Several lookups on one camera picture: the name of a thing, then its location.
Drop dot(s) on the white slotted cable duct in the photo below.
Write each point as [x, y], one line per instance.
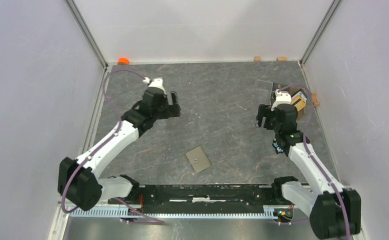
[124, 212]

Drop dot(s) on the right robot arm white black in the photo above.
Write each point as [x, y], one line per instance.
[333, 210]

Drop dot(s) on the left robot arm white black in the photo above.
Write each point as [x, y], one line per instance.
[79, 179]

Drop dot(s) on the wooden block right wall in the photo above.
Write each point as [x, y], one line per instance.
[314, 98]

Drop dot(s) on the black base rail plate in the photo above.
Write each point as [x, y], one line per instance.
[206, 198]

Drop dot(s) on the olive card holder wallet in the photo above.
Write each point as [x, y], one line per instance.
[198, 159]

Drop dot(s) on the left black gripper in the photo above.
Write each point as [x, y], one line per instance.
[174, 110]

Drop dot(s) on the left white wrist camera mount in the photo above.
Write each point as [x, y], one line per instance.
[156, 82]

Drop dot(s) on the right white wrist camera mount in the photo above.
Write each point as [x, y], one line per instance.
[281, 97]

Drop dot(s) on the wooden block middle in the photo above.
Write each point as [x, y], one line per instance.
[282, 59]

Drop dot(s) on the orange round cap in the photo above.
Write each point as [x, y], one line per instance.
[123, 61]

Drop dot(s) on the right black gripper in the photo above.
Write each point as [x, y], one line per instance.
[264, 112]

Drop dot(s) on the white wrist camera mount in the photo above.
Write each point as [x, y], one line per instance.
[281, 97]
[156, 82]

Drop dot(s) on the silver credit card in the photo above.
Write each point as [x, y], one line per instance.
[299, 101]

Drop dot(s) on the black blue owl sticker toy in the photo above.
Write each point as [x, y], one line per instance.
[276, 147]

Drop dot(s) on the clear three-compartment plastic box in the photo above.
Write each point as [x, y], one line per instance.
[273, 93]

